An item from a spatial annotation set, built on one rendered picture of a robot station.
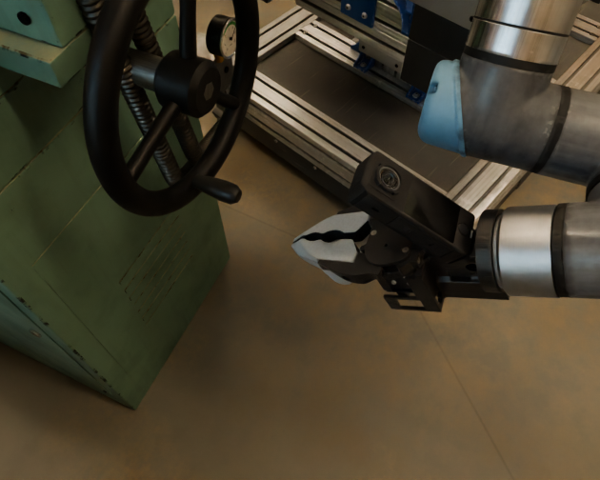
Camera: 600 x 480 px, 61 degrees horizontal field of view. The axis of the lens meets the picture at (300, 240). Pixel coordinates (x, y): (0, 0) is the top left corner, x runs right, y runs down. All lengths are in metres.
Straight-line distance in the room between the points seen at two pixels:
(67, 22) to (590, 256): 0.47
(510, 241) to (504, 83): 0.12
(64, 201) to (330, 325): 0.74
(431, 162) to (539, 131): 0.87
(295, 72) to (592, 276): 1.21
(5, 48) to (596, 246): 0.52
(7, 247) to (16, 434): 0.70
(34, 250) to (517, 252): 0.58
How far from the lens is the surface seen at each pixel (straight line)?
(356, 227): 0.50
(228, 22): 0.86
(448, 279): 0.49
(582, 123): 0.47
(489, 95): 0.45
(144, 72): 0.57
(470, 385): 1.28
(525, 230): 0.43
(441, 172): 1.30
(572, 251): 0.42
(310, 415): 1.20
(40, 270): 0.77
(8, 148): 0.66
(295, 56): 1.57
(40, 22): 0.54
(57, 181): 0.73
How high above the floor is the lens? 1.17
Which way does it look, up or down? 57 degrees down
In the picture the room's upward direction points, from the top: straight up
